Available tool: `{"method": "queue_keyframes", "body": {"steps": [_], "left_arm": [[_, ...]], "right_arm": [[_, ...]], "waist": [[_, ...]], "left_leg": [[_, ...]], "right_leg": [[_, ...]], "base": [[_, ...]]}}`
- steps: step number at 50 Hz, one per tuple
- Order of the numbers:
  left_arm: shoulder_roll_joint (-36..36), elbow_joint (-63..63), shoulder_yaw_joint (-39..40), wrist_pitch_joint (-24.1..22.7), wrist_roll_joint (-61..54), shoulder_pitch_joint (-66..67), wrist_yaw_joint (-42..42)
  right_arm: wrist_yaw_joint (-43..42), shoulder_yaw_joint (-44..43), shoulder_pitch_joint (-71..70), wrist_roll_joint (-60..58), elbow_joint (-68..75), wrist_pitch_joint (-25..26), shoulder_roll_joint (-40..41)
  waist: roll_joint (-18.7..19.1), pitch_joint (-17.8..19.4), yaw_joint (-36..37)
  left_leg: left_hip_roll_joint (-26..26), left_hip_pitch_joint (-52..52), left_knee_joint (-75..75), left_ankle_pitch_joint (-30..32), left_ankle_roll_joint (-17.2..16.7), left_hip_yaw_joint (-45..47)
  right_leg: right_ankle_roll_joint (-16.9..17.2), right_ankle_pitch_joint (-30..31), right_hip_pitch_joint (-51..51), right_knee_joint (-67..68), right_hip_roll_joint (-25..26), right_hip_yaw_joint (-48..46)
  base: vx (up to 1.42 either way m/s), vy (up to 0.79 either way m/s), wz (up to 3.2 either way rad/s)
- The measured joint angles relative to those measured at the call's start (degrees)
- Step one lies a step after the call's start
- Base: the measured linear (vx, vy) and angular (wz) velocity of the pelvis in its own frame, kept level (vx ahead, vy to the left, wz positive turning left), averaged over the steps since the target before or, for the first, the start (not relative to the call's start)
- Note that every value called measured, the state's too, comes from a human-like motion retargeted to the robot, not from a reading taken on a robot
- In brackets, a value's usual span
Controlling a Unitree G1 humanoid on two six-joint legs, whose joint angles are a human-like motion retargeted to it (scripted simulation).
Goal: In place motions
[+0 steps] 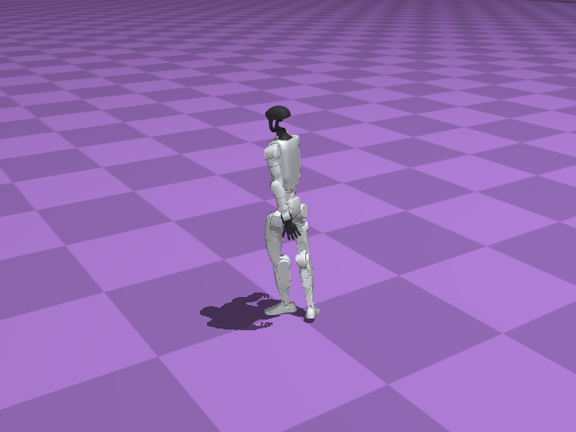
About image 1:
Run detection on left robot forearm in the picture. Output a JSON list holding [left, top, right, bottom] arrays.
[[271, 181, 291, 221]]

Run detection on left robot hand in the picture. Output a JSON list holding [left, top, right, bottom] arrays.
[[281, 212, 301, 240]]

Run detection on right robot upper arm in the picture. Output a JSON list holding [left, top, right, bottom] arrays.
[[293, 135, 302, 172]]

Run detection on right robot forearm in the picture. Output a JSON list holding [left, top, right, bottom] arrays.
[[291, 172, 301, 192]]

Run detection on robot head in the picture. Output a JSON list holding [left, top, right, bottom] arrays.
[[265, 105, 293, 141]]

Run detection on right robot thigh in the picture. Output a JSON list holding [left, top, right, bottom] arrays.
[[292, 203, 310, 268]]

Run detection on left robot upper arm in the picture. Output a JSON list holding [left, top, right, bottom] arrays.
[[264, 144, 284, 191]]

